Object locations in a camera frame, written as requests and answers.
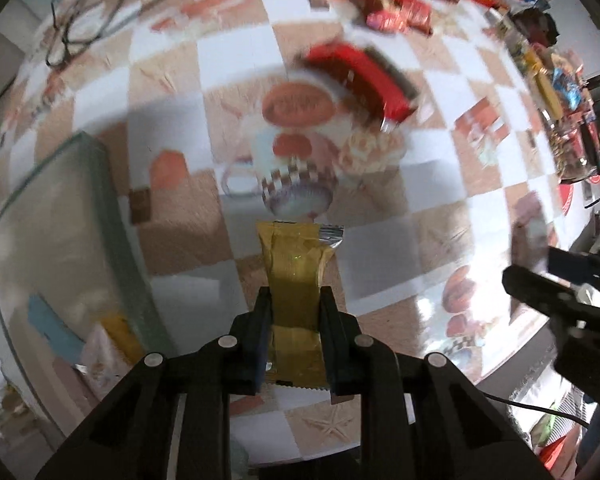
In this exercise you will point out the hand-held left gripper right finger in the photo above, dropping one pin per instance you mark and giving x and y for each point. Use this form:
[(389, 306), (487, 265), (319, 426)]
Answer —
[(327, 340)]

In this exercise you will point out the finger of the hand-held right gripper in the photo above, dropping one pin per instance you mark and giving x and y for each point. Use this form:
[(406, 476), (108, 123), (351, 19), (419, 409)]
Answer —
[(575, 265), (535, 287)]

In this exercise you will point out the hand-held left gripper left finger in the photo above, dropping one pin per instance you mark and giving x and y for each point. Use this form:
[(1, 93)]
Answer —
[(262, 340)]

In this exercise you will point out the gold snack packet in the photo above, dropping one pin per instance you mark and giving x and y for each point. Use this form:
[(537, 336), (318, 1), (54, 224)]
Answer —
[(292, 280)]

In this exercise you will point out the clear rectangular container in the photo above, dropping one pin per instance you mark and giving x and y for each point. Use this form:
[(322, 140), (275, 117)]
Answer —
[(55, 220)]

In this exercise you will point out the red long snack packet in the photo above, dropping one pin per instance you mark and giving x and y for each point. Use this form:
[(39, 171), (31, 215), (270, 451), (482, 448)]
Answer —
[(360, 80)]

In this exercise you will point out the red round tray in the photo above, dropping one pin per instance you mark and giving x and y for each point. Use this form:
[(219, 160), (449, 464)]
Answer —
[(566, 197)]

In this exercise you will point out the clear peanut container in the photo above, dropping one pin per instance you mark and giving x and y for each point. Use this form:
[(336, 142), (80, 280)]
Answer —
[(572, 155)]

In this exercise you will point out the pile of colourful snack packets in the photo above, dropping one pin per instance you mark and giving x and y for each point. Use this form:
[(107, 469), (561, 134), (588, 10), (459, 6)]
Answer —
[(555, 85)]

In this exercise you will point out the light blue snack packet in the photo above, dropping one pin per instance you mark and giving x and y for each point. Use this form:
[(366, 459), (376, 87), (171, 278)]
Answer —
[(50, 325)]

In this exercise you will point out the dark bag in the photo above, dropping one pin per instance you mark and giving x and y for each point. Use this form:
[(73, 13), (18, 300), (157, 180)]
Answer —
[(535, 25)]

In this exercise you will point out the pile of red snack packets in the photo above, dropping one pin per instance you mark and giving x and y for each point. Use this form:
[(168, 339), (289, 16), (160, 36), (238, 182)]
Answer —
[(395, 10)]

